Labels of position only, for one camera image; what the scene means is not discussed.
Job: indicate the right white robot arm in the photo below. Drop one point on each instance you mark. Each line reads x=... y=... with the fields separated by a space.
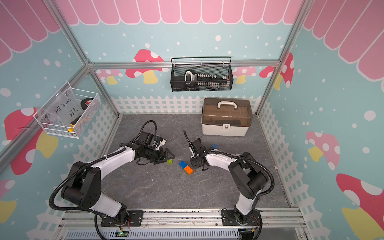
x=252 y=179

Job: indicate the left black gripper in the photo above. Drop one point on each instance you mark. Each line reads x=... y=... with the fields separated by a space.
x=160 y=157

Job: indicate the white toolbox brown lid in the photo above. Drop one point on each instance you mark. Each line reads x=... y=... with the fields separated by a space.
x=226 y=117

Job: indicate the orange lego brick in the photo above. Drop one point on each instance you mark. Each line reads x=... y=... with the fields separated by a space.
x=188 y=170

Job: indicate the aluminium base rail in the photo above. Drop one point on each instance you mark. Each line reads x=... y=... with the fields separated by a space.
x=184 y=224

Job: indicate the yellow black utility knife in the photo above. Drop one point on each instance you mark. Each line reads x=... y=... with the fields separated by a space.
x=73 y=123

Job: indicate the socket wrench set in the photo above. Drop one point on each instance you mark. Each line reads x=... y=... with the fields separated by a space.
x=206 y=82

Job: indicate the black wire mesh basket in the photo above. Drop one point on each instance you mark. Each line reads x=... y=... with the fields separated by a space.
x=219 y=66

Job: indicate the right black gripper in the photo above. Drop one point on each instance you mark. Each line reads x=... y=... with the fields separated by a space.
x=192 y=162

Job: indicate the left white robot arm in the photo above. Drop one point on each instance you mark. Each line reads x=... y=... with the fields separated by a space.
x=82 y=187

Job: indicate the black tape roll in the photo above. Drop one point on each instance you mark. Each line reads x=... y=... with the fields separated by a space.
x=86 y=102

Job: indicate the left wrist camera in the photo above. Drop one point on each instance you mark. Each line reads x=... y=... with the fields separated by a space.
x=149 y=140

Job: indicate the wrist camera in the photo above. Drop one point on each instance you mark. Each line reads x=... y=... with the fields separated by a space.
x=149 y=140
x=198 y=147

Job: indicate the clear plastic wall bin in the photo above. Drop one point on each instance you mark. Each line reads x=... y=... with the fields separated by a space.
x=55 y=116

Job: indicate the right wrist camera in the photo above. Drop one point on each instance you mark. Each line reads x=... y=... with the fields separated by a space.
x=198 y=147

